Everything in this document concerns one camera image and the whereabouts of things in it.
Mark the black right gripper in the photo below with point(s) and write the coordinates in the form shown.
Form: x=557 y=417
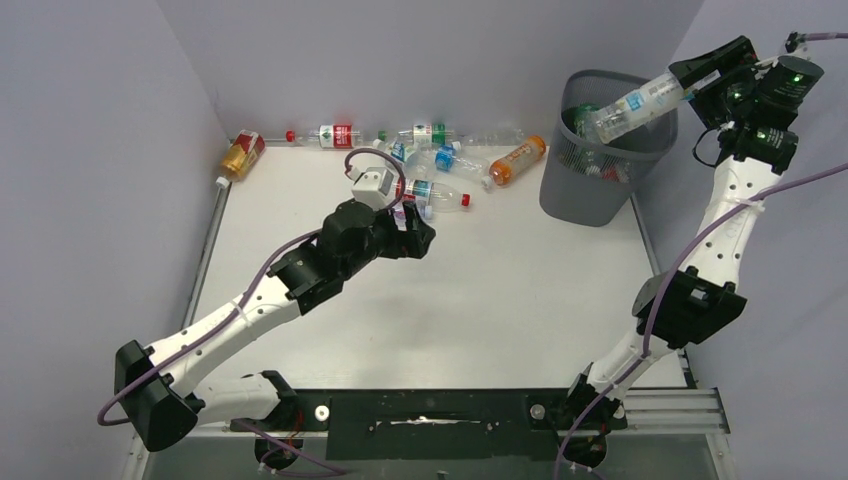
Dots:
x=734 y=58

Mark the green cap bottle at wall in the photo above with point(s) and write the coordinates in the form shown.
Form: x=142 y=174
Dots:
x=422 y=133

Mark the white blue label tea bottle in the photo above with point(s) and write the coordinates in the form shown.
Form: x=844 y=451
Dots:
x=637 y=108

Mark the red label Nongfu water bottle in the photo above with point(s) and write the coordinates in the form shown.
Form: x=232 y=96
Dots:
x=615 y=173

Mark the aluminium frame rail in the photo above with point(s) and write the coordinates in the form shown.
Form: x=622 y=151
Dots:
x=674 y=411

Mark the clear bottle blue label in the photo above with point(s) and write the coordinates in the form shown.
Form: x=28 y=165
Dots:
x=453 y=160

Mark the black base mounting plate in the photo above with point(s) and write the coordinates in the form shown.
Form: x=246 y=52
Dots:
x=452 y=424

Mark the grey mesh waste bin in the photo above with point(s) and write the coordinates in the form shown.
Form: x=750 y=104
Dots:
x=587 y=183

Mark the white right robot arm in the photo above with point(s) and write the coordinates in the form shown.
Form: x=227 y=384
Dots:
x=698 y=295

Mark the crushed clear bottle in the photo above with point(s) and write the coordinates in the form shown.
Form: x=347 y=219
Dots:
x=493 y=138

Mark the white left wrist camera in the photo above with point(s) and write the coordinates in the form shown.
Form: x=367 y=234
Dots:
x=376 y=188

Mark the red cap bottle at wall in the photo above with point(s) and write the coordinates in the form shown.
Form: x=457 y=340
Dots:
x=327 y=137

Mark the crushed bottle white blue label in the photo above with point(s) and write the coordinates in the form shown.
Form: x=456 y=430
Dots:
x=417 y=165

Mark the clear Ganten water bottle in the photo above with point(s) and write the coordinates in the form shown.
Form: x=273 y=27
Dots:
x=406 y=210

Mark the amber tea bottle red label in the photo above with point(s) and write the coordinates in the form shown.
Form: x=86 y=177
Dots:
x=241 y=157

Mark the orange juice bottle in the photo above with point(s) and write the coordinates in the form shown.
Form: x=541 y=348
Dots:
x=507 y=168

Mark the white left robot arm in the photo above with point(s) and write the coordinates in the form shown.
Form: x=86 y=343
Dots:
x=162 y=387

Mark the red label bottle blue picture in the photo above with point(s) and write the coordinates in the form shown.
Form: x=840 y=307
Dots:
x=436 y=196

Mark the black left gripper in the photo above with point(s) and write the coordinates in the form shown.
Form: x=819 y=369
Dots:
x=410 y=243

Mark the green tea label bottle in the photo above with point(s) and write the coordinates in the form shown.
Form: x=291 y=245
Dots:
x=583 y=127

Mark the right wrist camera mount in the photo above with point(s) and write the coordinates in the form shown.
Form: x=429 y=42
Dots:
x=795 y=45

